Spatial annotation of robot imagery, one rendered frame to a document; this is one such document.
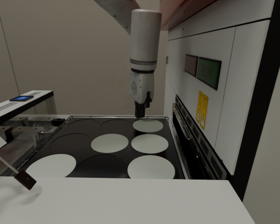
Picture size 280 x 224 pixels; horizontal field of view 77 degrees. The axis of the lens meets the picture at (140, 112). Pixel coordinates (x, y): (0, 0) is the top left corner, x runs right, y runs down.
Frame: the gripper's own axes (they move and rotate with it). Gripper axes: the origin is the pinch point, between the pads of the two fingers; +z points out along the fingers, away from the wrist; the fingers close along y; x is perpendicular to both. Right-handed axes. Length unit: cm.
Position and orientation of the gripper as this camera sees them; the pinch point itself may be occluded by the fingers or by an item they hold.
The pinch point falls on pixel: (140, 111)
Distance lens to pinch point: 62.3
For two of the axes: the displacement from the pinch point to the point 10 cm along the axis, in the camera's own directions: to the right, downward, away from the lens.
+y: 4.4, 4.4, -7.8
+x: 9.0, -1.6, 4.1
